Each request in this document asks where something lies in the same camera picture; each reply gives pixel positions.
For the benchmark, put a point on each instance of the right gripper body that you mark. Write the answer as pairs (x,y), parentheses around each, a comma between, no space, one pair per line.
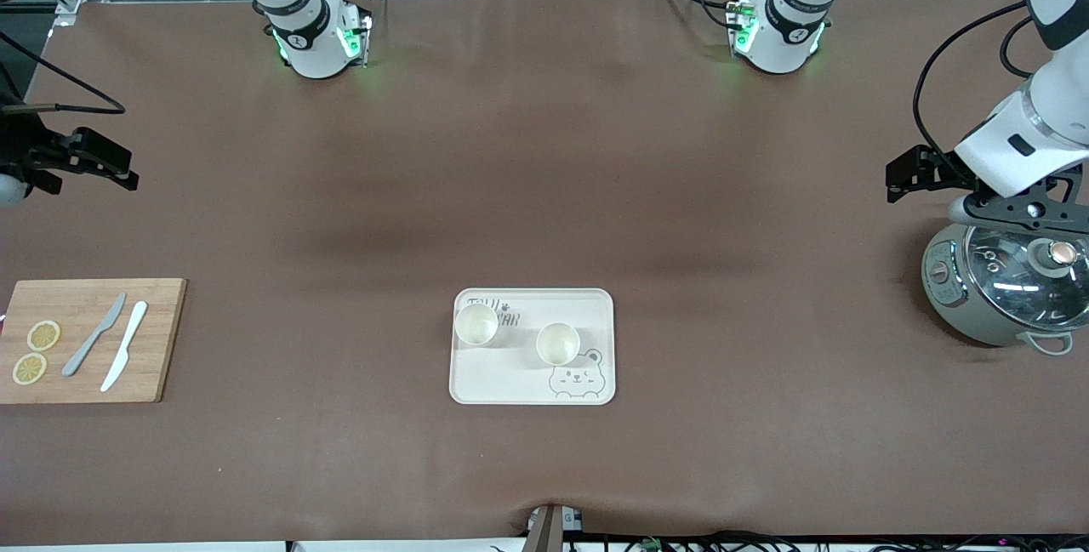
(24,150)

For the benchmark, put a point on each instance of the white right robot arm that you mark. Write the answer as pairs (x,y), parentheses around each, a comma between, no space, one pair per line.
(306,42)

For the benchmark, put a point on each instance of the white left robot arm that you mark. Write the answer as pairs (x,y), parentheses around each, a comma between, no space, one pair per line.
(783,33)

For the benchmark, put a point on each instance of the cream bear print tray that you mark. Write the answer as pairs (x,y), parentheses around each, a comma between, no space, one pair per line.
(510,382)

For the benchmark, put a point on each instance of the glass pot lid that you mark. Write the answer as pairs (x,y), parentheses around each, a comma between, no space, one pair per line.
(1012,280)

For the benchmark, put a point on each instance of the gray electric cooking pot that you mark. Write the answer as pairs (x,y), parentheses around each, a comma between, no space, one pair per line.
(961,314)

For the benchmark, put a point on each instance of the grey plastic knife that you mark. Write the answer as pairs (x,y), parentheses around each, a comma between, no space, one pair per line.
(95,335)

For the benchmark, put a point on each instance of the bamboo cutting board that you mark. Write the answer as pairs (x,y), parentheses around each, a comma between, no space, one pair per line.
(153,339)

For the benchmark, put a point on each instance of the white plastic knife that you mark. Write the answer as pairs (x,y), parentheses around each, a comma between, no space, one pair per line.
(126,344)

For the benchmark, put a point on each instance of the lemon slice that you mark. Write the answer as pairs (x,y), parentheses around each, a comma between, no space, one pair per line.
(44,335)
(29,369)

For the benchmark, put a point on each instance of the brown table cover mat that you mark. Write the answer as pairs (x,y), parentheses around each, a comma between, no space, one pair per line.
(510,152)

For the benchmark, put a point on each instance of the black right camera mount bracket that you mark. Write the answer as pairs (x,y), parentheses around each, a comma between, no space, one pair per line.
(47,182)

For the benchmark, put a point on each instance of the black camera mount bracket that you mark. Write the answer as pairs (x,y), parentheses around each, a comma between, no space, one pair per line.
(1004,207)
(47,182)

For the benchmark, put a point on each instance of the black left camera mount bracket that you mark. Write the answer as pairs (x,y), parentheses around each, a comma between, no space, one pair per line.
(1004,207)

